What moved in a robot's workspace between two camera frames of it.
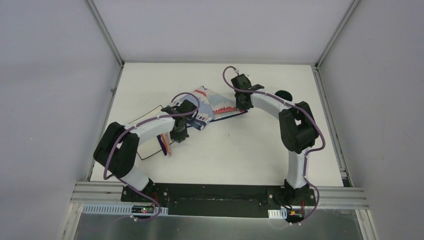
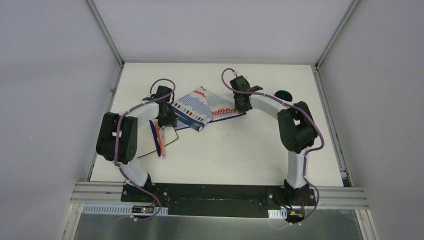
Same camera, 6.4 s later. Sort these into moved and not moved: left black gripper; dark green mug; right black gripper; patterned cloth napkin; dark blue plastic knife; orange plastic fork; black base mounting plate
Moved: orange plastic fork; left black gripper; dark blue plastic knife
Not moved: black base mounting plate; patterned cloth napkin; right black gripper; dark green mug
